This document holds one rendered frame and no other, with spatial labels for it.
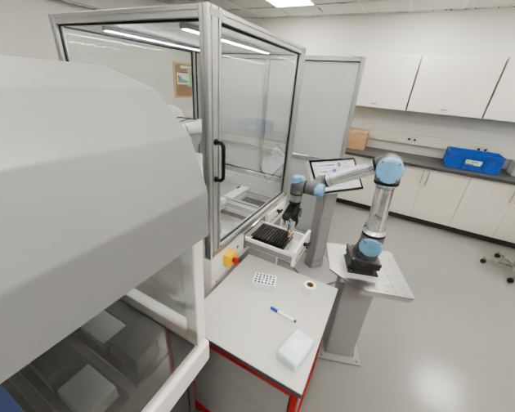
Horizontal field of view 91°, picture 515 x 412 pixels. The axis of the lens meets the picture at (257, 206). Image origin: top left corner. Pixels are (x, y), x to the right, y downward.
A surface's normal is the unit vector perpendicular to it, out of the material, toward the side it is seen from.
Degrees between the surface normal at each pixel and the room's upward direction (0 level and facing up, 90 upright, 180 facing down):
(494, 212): 90
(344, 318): 90
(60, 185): 69
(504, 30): 90
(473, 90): 90
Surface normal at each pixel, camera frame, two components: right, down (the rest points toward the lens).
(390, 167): -0.43, 0.22
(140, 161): 0.84, -0.07
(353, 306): -0.17, 0.43
